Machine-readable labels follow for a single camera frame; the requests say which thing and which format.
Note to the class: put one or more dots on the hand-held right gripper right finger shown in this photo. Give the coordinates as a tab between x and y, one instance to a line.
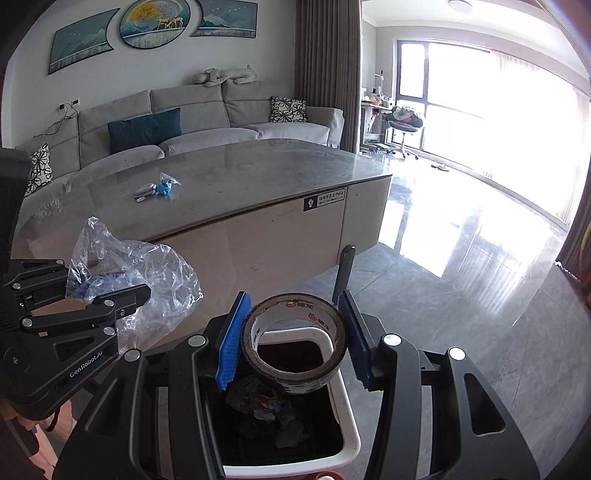
354	339

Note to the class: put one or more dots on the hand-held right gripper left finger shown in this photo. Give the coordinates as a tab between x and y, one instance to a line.
233	344

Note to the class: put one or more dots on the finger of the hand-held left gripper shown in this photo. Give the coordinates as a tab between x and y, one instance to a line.
41	274
115	302

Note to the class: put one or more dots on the clear plastic bag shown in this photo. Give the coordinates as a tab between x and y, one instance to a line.
152	272

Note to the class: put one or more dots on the dark tape roll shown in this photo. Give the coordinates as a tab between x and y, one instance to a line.
295	385

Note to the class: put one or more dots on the white bin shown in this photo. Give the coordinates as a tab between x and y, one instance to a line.
353	434

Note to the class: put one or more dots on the person's left forearm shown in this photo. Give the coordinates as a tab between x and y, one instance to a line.
46	438

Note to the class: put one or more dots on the large floral cushion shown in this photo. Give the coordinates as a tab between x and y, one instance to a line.
39	168

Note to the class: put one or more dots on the beige coffee table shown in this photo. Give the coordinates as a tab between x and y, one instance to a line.
277	244

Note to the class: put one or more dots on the small grey striped wrapper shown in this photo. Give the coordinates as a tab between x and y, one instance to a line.
144	192

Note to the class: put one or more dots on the small blue wrapper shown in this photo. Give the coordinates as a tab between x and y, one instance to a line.
165	186

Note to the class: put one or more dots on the black table label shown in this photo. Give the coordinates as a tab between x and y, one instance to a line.
323	201

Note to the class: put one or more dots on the teal cushion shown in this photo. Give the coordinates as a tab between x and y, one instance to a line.
143	131

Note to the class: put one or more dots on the grey fabric sofa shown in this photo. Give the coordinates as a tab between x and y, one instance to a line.
207	141

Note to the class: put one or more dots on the yellow slipper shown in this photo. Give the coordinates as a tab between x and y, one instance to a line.
441	167

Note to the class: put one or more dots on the swivel stool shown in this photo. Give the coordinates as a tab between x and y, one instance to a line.
405	124

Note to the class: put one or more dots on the white balcony desk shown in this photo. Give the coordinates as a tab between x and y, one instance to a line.
374	108

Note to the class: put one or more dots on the orange brown curtain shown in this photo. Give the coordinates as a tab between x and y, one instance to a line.
575	249

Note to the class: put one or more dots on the small floral cushion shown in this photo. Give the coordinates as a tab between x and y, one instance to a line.
287	110

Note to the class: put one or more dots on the grey plush toy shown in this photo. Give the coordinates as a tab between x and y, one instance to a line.
221	75

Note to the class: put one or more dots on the brown window curtain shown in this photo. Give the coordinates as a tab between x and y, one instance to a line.
328	74

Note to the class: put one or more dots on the balcony window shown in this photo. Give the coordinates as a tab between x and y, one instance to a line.
461	92

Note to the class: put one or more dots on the round ceiling lamp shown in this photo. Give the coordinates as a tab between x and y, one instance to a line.
459	4

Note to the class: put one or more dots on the wall socket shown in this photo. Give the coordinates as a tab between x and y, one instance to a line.
68	105

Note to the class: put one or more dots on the wide curved wall picture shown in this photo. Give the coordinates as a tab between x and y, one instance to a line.
81	44

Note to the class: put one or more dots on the round deer wall picture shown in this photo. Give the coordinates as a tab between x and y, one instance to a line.
154	23

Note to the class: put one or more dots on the narrow curved wall picture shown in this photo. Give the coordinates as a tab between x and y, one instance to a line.
226	18

